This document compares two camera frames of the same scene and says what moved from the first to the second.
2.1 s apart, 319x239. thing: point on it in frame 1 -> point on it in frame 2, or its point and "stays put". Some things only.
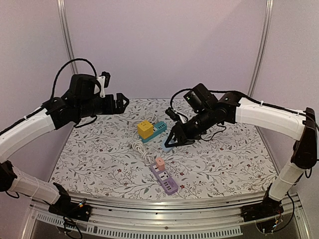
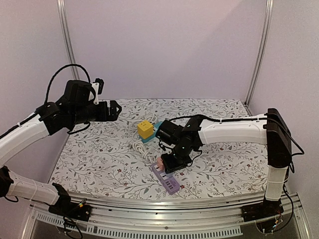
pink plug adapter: (160, 163) stays put
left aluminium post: (63, 13) stays put
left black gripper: (119, 108) -> (104, 116)
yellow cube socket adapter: (145, 129) stays put
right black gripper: (182, 132) -> (176, 162)
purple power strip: (166, 181) stays put
